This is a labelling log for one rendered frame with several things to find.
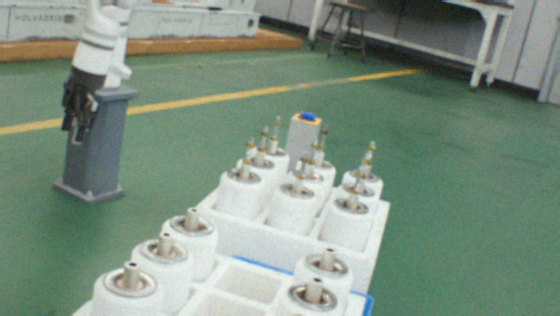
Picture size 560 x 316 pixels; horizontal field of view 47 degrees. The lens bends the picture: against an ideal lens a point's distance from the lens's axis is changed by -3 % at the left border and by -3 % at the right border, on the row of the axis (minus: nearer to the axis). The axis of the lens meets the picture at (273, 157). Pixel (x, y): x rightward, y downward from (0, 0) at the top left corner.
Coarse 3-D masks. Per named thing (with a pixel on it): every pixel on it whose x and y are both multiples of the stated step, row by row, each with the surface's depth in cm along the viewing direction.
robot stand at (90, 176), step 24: (96, 96) 163; (120, 96) 168; (96, 120) 167; (120, 120) 173; (72, 144) 171; (96, 144) 169; (120, 144) 176; (72, 168) 173; (96, 168) 171; (72, 192) 173; (96, 192) 173; (120, 192) 181
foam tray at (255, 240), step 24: (216, 192) 149; (216, 216) 136; (264, 216) 141; (384, 216) 156; (240, 240) 136; (264, 240) 135; (288, 240) 133; (312, 240) 134; (288, 264) 135; (360, 264) 131; (360, 288) 132
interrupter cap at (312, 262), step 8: (312, 256) 109; (320, 256) 110; (304, 264) 106; (312, 264) 106; (336, 264) 108; (344, 264) 108; (320, 272) 104; (328, 272) 104; (336, 272) 105; (344, 272) 105
